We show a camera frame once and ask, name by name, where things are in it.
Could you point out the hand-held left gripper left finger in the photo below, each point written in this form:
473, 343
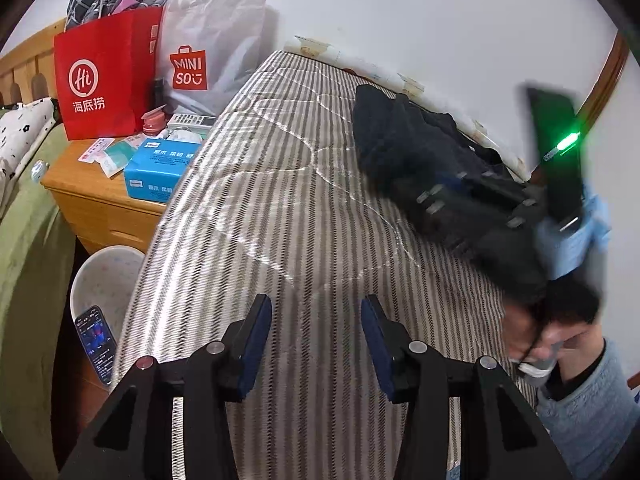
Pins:
255, 355

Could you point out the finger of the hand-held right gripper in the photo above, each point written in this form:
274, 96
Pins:
450, 220
500, 192

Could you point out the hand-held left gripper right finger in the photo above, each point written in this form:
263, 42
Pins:
377, 355

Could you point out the dark navy garment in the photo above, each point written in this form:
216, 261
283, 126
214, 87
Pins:
400, 150

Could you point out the person's right forearm blue sleeve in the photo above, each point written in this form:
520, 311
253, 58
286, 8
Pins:
590, 425

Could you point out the person's right hand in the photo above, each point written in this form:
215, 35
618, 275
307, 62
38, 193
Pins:
575, 355

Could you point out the striped mattress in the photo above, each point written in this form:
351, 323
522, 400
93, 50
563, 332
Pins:
300, 240

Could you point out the smartphone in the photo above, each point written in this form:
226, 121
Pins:
96, 345

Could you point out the white bin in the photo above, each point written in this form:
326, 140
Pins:
107, 275

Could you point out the blue tissue packet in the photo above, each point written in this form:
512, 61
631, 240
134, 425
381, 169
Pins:
160, 170

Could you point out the wooden nightstand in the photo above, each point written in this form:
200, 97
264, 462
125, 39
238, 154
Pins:
95, 200

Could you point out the white packet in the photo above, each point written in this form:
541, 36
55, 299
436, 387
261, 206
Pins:
187, 136

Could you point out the green blanket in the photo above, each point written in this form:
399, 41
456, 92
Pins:
30, 285

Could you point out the teal packet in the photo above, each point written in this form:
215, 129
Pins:
120, 157

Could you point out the white remote control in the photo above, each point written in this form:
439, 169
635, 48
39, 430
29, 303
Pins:
192, 120

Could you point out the pink and white card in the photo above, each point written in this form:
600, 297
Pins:
97, 149

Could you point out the dark bottle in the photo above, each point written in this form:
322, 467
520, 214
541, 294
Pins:
158, 94

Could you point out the white plastic shopping bag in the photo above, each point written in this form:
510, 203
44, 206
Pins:
225, 50

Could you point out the small pale toy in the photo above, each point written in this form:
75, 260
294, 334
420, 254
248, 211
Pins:
38, 170

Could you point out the red paper bag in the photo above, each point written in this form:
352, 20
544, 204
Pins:
107, 75

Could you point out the white printed pillow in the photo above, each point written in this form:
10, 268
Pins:
25, 135

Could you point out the wooden headboard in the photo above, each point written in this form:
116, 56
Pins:
30, 67

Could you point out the wooden door frame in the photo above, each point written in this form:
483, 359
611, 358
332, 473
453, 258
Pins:
607, 85

